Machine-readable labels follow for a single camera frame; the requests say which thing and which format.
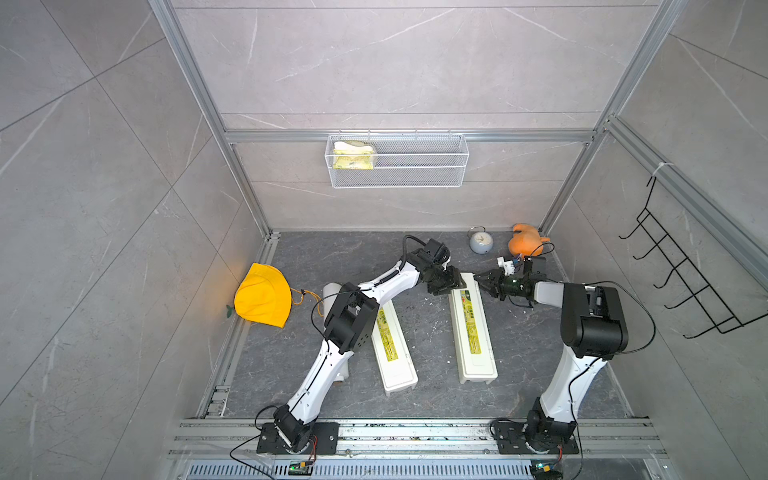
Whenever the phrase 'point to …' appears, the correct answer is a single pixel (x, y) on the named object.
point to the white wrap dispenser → (395, 363)
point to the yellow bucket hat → (264, 296)
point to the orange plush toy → (526, 241)
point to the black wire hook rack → (721, 316)
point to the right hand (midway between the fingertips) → (476, 279)
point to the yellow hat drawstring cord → (303, 291)
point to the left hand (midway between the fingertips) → (466, 287)
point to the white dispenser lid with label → (475, 348)
